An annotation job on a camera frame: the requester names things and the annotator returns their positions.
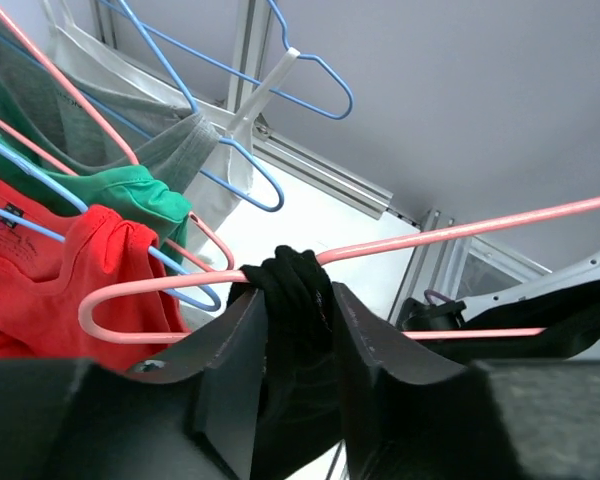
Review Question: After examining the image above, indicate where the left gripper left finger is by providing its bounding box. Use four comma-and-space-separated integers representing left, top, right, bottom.
128, 289, 268, 479

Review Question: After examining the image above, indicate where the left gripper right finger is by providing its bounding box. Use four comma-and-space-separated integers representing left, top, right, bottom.
333, 283, 510, 479

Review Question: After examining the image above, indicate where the black tank top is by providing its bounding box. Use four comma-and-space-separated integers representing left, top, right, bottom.
227, 245, 342, 479

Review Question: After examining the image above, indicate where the pink hanger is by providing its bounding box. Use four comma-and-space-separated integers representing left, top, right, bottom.
78, 196, 600, 344
0, 21, 220, 263

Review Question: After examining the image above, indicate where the red tank top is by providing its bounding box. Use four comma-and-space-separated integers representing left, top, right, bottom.
0, 168, 190, 370

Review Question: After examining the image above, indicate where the blue hanger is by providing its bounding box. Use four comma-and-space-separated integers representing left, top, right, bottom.
0, 129, 222, 312
101, 1, 354, 121
0, 22, 284, 218

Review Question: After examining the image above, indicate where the green tank top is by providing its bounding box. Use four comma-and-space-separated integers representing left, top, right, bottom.
0, 81, 198, 263

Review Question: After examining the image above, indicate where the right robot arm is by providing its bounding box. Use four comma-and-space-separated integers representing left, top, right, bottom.
396, 251, 600, 363

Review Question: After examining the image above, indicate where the white tank top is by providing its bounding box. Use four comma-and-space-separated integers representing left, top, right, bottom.
42, 2, 300, 230

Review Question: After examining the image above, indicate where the grey tank top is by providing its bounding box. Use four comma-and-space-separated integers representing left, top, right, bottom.
0, 4, 221, 196

